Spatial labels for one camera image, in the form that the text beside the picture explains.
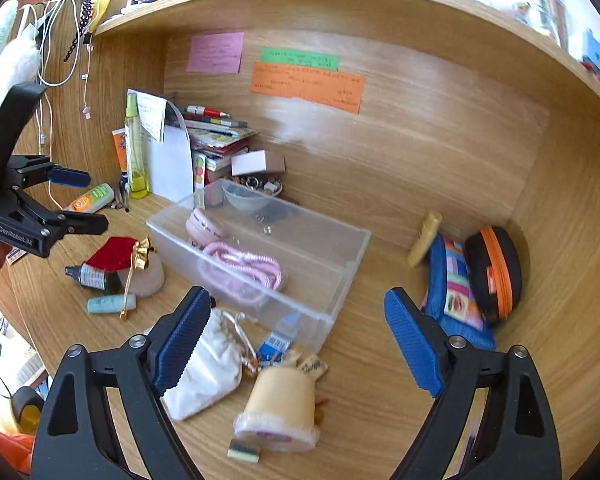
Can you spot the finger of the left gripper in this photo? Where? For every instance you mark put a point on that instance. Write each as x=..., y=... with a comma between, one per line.
x=75, y=223
x=67, y=176

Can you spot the orange jacket sleeve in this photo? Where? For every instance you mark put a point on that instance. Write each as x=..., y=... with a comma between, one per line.
x=17, y=450

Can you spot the blue patchwork pouch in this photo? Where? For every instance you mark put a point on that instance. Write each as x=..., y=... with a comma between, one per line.
x=449, y=299

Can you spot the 4B eraser block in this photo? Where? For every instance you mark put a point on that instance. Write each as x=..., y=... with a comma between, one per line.
x=314, y=367

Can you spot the dark green glass bottle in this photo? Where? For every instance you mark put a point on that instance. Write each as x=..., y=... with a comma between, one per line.
x=88, y=277

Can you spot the black orange zipper case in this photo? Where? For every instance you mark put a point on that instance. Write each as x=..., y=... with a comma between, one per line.
x=495, y=274

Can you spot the light blue small bottle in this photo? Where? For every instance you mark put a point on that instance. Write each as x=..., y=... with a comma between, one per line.
x=111, y=304

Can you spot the white drawstring cloth pouch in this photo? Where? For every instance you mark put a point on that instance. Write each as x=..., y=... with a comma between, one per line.
x=222, y=355

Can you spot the small white cardboard box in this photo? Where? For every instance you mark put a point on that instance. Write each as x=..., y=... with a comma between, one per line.
x=258, y=162

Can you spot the metal nail clippers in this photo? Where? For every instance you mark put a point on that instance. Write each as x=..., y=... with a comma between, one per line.
x=121, y=198

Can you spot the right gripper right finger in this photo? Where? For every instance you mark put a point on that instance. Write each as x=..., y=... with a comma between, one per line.
x=516, y=438

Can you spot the stack of books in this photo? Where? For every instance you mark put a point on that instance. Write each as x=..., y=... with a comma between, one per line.
x=214, y=142

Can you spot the white paper stand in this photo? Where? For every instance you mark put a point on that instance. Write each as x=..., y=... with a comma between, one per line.
x=166, y=151

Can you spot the blue staples box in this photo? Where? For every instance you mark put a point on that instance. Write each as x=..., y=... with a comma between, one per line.
x=275, y=345

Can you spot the pink round compact case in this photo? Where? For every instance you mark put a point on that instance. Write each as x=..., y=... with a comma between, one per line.
x=202, y=230

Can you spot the white fluffy hanging toy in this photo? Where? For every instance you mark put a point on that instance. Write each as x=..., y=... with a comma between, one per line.
x=19, y=61

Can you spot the red white marker pen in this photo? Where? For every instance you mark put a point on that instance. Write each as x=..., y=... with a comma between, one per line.
x=206, y=111

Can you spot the pink sticky note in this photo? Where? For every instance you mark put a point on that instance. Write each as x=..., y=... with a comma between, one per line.
x=215, y=53

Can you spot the clear bowl with clips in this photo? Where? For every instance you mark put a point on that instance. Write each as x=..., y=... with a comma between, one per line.
x=250, y=200

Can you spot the red velvet gold-ribbon pouch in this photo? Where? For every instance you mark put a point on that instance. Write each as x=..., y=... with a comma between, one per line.
x=121, y=253

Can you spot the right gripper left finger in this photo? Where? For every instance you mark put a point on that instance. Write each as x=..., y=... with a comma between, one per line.
x=77, y=438

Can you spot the clear plastic storage bin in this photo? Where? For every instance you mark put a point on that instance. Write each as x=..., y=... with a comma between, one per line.
x=283, y=259

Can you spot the yellow spray bottle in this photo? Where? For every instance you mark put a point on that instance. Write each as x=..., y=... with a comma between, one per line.
x=137, y=180

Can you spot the orange sticky note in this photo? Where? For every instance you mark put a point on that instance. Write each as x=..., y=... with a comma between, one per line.
x=327, y=87

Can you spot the beige cream plastic tub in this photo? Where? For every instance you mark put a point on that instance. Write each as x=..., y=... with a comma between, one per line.
x=280, y=412

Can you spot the wrapped used eraser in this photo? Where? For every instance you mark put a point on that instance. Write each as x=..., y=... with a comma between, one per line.
x=243, y=451

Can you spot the orange green glue bottle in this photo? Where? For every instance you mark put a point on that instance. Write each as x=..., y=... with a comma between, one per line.
x=92, y=201

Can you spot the orange tube behind bottle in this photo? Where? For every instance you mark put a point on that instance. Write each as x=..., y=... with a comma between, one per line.
x=118, y=136

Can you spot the white round plastic jar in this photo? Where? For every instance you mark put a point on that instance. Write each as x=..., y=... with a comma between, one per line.
x=146, y=282

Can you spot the green sticky note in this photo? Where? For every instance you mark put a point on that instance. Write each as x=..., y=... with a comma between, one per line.
x=324, y=61

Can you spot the yellow lotion tube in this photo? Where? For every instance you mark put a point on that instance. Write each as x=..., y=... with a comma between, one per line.
x=427, y=234

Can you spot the small yellow gourd charm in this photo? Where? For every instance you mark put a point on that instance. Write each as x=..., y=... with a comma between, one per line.
x=319, y=410

